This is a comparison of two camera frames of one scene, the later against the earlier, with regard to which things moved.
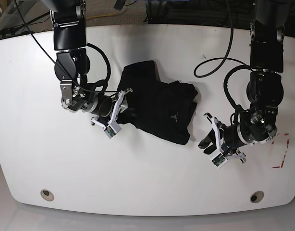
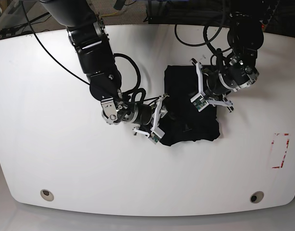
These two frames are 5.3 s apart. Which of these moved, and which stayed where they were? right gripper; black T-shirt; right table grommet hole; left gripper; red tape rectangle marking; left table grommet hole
Moved: black T-shirt; right gripper; left gripper
Stayed: left table grommet hole; red tape rectangle marking; right table grommet hole
